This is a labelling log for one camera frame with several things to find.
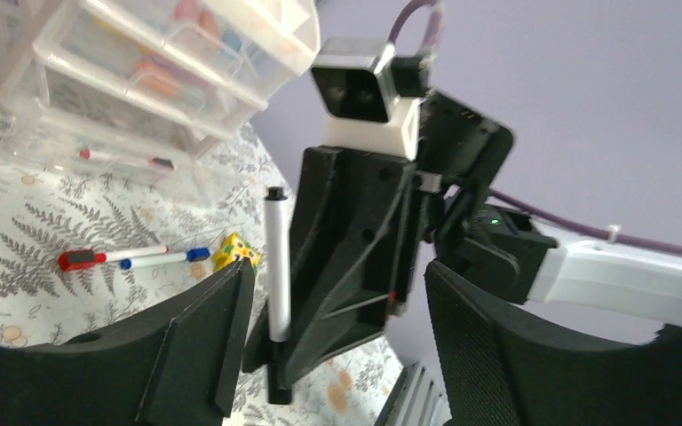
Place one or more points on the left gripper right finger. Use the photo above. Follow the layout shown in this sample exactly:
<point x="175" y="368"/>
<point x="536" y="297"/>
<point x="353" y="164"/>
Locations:
<point x="502" y="365"/>

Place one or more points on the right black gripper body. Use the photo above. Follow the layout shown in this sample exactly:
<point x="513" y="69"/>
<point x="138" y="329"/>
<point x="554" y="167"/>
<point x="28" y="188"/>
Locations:
<point x="353" y="241"/>

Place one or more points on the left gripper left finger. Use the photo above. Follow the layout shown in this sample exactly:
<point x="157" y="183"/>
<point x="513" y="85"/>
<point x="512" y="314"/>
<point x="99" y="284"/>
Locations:
<point x="175" y="363"/>

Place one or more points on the black cap marker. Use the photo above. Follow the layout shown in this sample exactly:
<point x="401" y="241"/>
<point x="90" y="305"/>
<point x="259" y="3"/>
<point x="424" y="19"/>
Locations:
<point x="278" y="284"/>

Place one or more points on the blue cap whiteboard marker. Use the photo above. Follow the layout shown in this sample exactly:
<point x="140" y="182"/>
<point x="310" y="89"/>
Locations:
<point x="190" y="256"/>

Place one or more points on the white plastic drawer unit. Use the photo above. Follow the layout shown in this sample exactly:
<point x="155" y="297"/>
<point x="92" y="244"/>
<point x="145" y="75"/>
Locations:
<point x="144" y="90"/>

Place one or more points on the orange cap grey highlighter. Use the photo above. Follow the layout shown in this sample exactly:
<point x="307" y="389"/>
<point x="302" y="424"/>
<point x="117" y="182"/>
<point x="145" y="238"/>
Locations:
<point x="157" y="78"/>

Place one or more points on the pink highlighter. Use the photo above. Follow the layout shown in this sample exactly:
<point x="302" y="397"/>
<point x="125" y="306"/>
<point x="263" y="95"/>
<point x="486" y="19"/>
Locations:
<point x="191" y="11"/>

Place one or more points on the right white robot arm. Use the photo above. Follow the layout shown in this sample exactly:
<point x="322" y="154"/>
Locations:
<point x="517" y="252"/>

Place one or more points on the yellow owl eraser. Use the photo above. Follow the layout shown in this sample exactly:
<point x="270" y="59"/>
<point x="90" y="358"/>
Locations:
<point x="234" y="248"/>

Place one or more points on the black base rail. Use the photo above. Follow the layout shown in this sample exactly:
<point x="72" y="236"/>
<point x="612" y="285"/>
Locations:
<point x="417" y="399"/>

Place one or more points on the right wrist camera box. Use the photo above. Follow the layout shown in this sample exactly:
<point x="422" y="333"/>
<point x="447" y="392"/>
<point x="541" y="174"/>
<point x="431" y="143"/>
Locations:
<point x="372" y="95"/>

